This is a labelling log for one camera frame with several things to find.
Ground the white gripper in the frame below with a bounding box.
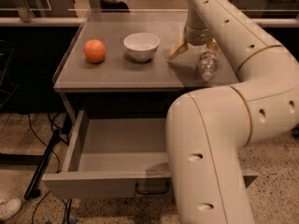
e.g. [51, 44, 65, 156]
[169, 7, 219, 60]

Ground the clear plastic water bottle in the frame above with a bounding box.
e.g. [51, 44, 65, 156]
[195, 50, 218, 81]

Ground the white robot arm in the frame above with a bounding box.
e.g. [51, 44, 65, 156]
[165, 0, 299, 224]

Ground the grey cabinet with top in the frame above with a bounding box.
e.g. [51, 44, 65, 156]
[51, 10, 245, 123]

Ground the open grey top drawer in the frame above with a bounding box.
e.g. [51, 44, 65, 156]
[43, 105, 250, 206]

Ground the white ceramic bowl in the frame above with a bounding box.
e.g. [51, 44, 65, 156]
[123, 33, 160, 63]

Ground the orange fruit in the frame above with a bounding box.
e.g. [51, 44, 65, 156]
[83, 39, 107, 63]

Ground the black pole on floor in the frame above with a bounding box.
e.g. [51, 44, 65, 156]
[24, 129, 60, 201]

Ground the white shoe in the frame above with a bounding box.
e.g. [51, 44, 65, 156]
[0, 198, 22, 221]

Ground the black metal drawer handle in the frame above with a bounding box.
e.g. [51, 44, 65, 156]
[135, 181, 170, 195]

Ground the white horizontal rail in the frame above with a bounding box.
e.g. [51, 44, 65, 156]
[0, 18, 299, 28]

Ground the black floor cable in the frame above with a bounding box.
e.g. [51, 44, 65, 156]
[27, 112, 71, 173]

